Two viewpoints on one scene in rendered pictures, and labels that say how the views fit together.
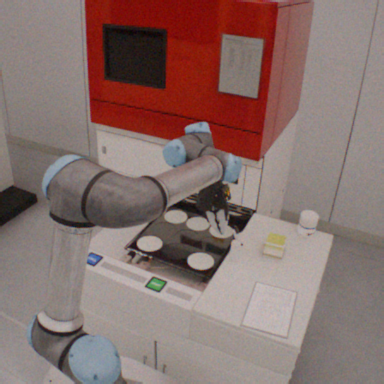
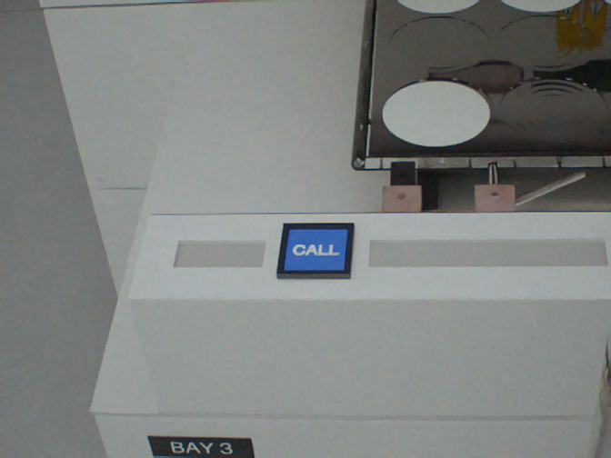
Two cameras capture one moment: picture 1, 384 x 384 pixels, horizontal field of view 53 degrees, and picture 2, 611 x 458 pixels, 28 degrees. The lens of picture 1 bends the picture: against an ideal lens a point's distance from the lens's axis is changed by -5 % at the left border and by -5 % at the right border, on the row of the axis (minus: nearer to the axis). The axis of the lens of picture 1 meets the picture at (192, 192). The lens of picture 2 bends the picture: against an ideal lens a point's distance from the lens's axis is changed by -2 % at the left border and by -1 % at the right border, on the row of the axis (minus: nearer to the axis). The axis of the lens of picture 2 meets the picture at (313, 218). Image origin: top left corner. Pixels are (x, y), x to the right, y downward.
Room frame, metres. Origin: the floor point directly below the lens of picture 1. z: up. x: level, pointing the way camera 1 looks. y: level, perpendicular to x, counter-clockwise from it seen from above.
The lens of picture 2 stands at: (0.43, 0.52, 1.61)
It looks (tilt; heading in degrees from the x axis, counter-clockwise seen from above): 42 degrees down; 345
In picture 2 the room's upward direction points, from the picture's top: 6 degrees counter-clockwise
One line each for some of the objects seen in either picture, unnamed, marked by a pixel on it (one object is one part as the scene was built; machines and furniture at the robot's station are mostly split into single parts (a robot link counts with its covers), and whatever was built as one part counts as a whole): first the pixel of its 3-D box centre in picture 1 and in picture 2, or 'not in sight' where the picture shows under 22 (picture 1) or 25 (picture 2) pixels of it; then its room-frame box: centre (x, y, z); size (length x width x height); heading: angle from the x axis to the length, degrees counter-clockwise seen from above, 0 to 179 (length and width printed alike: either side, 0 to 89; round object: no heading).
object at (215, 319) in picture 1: (270, 282); not in sight; (1.09, -0.30, 0.89); 0.62 x 0.35 x 0.14; 156
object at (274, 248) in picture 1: (274, 246); not in sight; (1.17, -0.32, 1.00); 0.07 x 0.07 x 0.07; 70
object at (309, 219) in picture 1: (307, 225); not in sight; (1.30, -0.46, 1.01); 0.07 x 0.07 x 0.10
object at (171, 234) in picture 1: (187, 237); (545, 44); (1.33, 0.01, 0.90); 0.34 x 0.34 x 0.01; 66
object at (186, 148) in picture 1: (187, 152); not in sight; (1.06, 0.02, 1.41); 0.11 x 0.11 x 0.08; 58
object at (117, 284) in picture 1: (124, 287); (491, 316); (1.03, 0.22, 0.89); 0.55 x 0.09 x 0.14; 66
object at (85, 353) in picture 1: (94, 366); not in sight; (0.57, 0.21, 1.06); 0.13 x 0.12 x 0.14; 58
